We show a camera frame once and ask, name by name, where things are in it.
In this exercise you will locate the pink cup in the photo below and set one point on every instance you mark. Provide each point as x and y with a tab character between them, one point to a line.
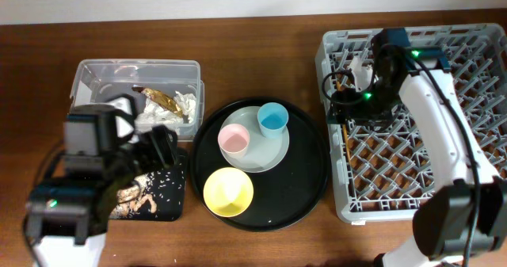
233	140

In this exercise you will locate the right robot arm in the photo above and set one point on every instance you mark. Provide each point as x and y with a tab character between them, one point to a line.
417	126

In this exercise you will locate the grey dishwasher rack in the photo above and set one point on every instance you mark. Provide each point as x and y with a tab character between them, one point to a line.
389	174

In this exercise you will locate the blue cup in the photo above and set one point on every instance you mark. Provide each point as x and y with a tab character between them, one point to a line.
272	118

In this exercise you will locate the white napkin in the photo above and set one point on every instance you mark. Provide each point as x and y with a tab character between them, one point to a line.
161	109

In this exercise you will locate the grey round plate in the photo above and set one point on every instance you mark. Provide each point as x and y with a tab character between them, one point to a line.
263	153

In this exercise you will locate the round black tray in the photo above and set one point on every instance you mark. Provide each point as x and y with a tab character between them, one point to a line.
283	195

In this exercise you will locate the yellow bowl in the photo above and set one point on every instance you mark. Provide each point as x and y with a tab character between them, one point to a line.
228	192

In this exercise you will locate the food scraps and rice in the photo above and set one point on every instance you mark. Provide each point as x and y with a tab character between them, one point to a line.
146	195

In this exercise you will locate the black rectangular tray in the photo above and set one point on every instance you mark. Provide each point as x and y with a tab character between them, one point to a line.
170	199

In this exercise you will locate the clear plastic bin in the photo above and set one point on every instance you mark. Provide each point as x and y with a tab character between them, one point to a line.
98	80

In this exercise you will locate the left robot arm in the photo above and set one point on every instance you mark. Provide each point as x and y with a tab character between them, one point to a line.
68	211

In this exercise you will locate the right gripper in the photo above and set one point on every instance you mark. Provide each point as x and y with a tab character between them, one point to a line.
343	106

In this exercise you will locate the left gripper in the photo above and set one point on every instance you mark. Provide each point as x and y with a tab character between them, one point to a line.
161	150

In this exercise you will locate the gold foil wrapper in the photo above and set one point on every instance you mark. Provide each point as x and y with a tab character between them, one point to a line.
160	99

